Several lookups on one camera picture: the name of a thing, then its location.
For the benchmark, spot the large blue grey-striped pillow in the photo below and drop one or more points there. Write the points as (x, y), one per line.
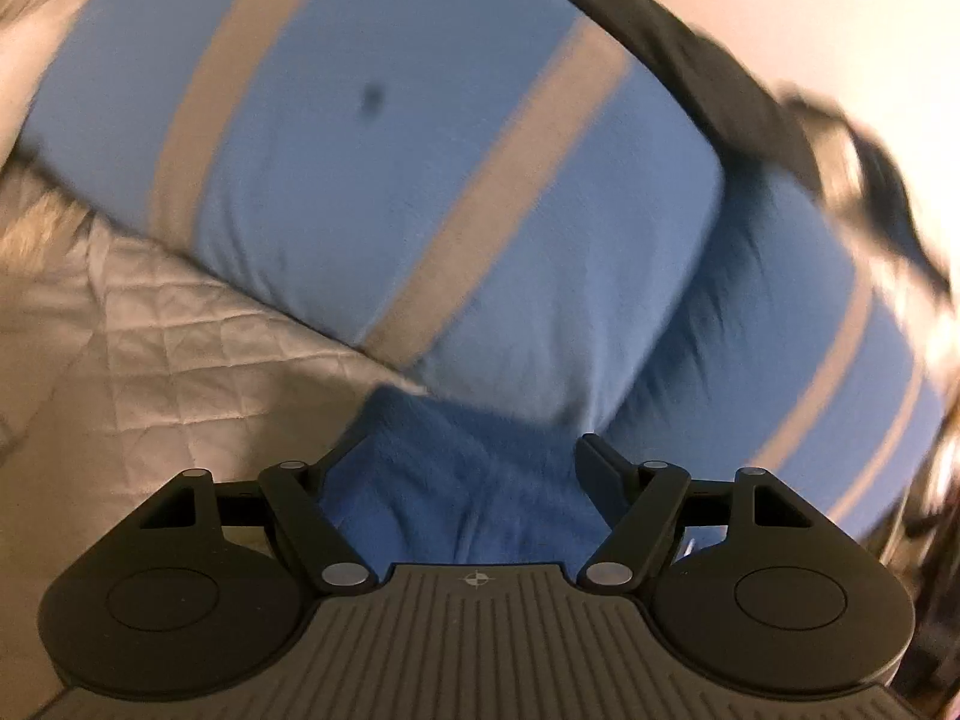
(390, 187)

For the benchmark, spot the small blue grey-striped pillow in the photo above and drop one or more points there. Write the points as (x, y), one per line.
(750, 330)

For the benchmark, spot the grey quilted bedspread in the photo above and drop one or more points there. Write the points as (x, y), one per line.
(187, 367)

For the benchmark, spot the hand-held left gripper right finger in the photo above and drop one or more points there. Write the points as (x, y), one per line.
(600, 472)

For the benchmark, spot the black garment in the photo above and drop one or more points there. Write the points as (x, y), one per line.
(675, 52)

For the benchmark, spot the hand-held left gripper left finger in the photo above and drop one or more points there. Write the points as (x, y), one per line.
(300, 506)

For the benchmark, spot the blue and navy fleece garment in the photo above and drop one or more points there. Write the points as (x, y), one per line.
(465, 480)

